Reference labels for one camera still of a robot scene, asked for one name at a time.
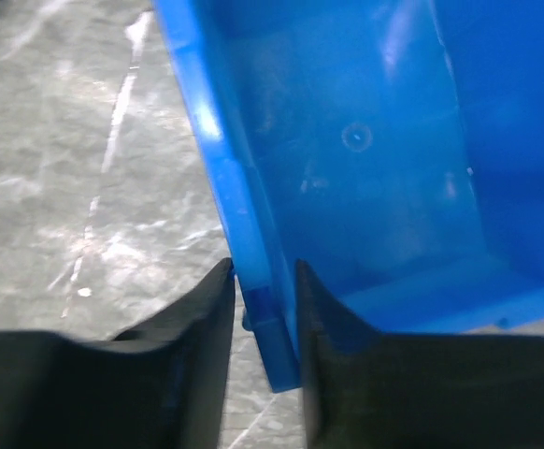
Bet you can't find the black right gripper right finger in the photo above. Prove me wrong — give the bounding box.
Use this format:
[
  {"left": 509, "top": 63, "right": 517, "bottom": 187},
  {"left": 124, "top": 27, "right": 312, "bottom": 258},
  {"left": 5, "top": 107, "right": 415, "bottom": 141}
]
[{"left": 295, "top": 261, "right": 544, "bottom": 448}]

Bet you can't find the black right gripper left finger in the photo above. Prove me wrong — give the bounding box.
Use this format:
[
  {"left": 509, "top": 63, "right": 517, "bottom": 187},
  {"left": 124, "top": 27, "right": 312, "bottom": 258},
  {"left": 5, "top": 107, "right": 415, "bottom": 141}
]
[{"left": 0, "top": 258, "right": 235, "bottom": 448}]

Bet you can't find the blue three-compartment plastic bin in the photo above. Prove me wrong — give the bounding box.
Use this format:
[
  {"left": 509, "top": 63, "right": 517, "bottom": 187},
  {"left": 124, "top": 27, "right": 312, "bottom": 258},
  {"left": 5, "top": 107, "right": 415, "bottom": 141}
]
[{"left": 155, "top": 1, "right": 544, "bottom": 392}]

